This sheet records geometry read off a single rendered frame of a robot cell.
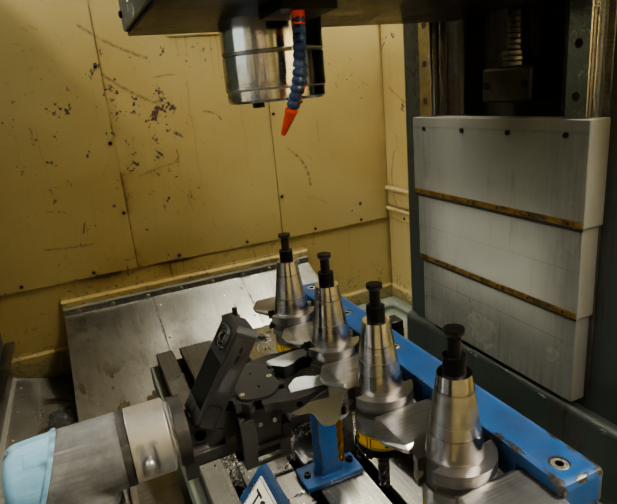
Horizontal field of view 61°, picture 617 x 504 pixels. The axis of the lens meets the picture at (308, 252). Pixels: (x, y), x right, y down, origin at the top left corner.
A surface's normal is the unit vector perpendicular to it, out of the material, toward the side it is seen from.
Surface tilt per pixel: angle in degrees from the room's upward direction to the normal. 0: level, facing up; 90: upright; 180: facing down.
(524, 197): 88
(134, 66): 90
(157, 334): 25
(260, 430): 90
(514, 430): 0
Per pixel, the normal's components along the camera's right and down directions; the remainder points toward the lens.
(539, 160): -0.91, 0.19
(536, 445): -0.09, -0.95
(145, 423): 0.13, -0.68
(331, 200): 0.40, 0.23
